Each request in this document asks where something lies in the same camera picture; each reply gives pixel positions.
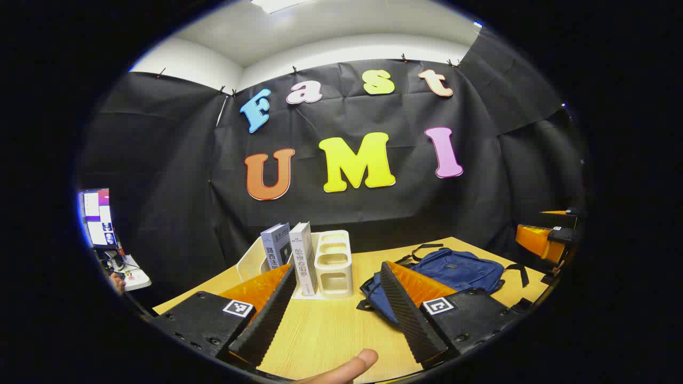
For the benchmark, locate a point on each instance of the grey-blue book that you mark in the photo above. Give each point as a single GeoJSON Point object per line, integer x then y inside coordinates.
{"type": "Point", "coordinates": [275, 242]}

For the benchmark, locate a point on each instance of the blue schoolbag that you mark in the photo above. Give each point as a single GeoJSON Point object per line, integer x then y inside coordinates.
{"type": "Point", "coordinates": [459, 269]}

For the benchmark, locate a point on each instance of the black backdrop cloth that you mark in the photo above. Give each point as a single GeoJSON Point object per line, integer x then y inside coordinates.
{"type": "Point", "coordinates": [373, 213]}

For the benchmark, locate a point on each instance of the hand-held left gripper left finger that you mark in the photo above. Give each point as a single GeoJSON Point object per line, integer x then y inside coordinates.
{"type": "Point", "coordinates": [269, 314]}

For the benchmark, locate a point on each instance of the white side table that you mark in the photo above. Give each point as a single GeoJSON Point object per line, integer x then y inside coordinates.
{"type": "Point", "coordinates": [136, 277]}

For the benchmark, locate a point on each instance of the white book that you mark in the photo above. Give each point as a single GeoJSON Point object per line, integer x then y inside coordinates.
{"type": "Point", "coordinates": [304, 256]}

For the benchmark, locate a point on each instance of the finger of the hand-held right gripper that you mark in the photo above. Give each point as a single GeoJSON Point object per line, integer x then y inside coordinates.
{"type": "Point", "coordinates": [557, 212]}
{"type": "Point", "coordinates": [533, 240]}

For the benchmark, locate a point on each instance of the computer monitor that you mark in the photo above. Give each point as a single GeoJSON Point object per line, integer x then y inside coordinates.
{"type": "Point", "coordinates": [96, 213]}

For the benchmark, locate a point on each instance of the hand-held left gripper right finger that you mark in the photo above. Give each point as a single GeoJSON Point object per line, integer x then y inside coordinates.
{"type": "Point", "coordinates": [408, 320]}

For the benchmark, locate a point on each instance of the cream plastic bookshelf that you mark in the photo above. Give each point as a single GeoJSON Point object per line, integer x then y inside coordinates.
{"type": "Point", "coordinates": [333, 261]}

